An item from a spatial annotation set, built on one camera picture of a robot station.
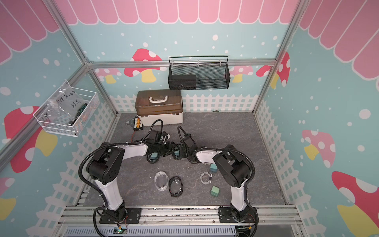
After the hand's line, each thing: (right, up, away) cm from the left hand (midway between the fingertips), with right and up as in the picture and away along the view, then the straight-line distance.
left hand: (177, 152), depth 95 cm
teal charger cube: (+23, -9, -5) cm, 25 cm away
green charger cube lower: (+23, -19, -14) cm, 33 cm away
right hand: (+3, 0, +2) cm, 4 cm away
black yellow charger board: (-32, +18, +17) cm, 40 cm away
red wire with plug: (-34, +10, +12) cm, 37 cm away
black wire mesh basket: (+14, +51, 0) cm, 53 cm away
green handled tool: (-47, +24, -21) cm, 56 cm away
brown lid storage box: (-14, +29, +2) cm, 33 cm away
